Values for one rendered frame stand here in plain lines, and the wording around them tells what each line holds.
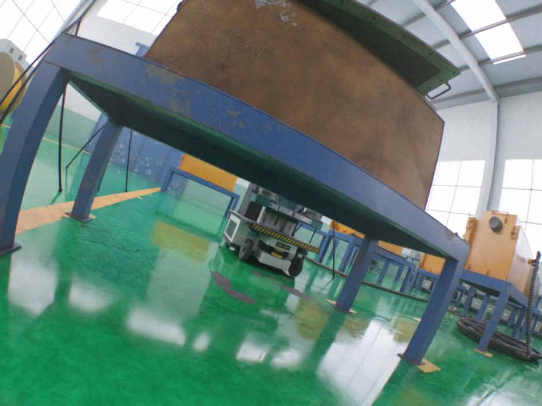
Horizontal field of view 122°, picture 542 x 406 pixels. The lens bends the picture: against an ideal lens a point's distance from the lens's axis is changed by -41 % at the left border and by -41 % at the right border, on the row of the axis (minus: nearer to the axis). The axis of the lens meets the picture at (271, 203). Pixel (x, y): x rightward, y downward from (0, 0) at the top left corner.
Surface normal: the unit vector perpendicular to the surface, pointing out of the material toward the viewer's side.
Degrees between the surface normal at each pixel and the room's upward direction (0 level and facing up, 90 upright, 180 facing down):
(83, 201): 90
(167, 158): 90
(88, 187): 90
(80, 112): 90
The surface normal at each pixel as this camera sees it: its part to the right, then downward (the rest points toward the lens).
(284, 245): 0.32, 0.07
